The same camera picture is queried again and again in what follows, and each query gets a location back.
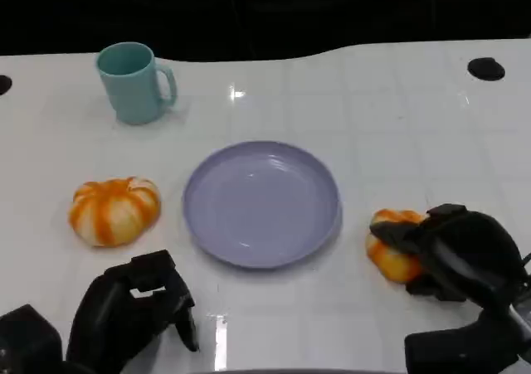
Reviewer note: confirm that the lilac plate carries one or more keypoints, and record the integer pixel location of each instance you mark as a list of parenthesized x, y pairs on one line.
[(261, 208)]

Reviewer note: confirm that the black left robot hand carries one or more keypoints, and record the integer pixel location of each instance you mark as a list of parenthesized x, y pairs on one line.
[(108, 328)]

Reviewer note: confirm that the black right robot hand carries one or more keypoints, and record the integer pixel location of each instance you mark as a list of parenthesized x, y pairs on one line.
[(477, 254)]

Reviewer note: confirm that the pale green mug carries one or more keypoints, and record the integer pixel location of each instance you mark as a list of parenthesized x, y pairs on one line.
[(128, 94)]

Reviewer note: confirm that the black table grommet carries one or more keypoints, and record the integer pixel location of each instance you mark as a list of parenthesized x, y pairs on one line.
[(486, 69), (4, 85)]

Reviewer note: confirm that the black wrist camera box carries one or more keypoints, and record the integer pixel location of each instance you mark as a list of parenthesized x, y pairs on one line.
[(448, 349), (27, 341)]

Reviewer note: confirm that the orange white toy bread roll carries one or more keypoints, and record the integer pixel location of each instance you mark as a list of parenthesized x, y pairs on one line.
[(390, 262), (108, 213)]

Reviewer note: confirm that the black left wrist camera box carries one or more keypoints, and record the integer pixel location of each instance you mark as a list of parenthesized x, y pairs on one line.
[(27, 341)]

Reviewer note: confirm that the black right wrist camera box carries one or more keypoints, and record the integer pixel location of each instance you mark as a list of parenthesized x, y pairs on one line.
[(448, 349)]

